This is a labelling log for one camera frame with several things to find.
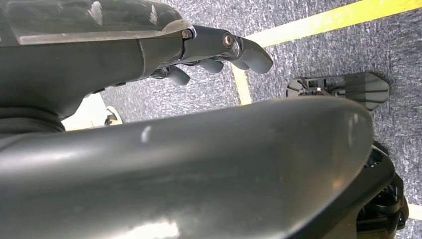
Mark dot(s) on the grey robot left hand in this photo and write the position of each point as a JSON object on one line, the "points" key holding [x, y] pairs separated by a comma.
{"points": [[82, 59]]}

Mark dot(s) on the white furniture base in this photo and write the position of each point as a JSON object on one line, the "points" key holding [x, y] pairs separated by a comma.
{"points": [[85, 113]]}

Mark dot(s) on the yellow floor tape line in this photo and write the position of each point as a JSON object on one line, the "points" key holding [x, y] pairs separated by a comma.
{"points": [[415, 211], [329, 21]]}

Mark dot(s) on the black robot foot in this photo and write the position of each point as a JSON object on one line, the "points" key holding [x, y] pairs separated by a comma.
{"points": [[359, 87]]}

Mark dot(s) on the black robot leg joint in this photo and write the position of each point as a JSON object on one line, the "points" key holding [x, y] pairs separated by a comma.
{"points": [[382, 204]]}

